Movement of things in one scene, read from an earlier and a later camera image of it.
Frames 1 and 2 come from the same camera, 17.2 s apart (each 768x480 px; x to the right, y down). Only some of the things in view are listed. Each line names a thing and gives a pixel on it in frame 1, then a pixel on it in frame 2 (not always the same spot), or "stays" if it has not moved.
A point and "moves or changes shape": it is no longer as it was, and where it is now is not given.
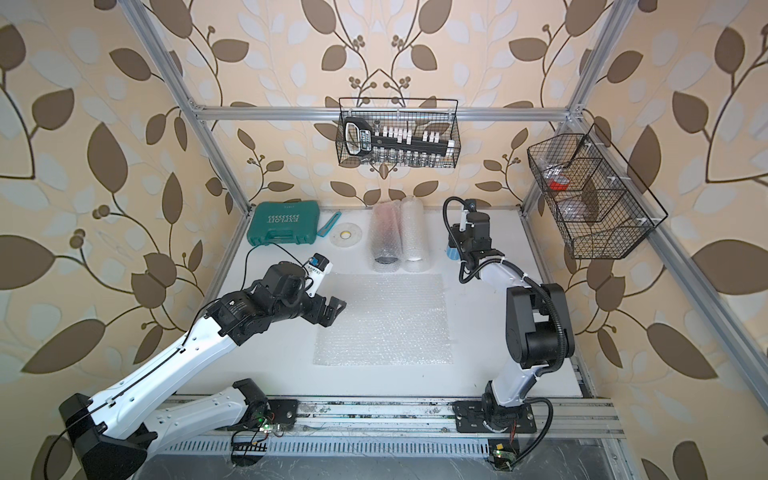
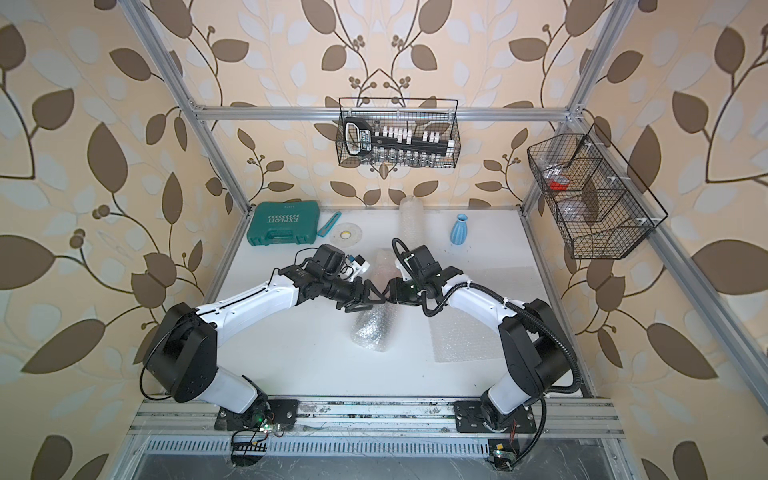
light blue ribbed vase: (452, 253) moves or changes shape
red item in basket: (558, 183) stays
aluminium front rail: (413, 420) stays
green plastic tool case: (289, 221) stays
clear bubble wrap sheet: (388, 319) to (457, 335)
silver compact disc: (345, 234) stays
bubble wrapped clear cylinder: (412, 229) stays
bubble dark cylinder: (386, 236) to (374, 325)
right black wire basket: (600, 205) stays
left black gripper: (316, 316) to (355, 301)
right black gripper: (454, 242) to (396, 292)
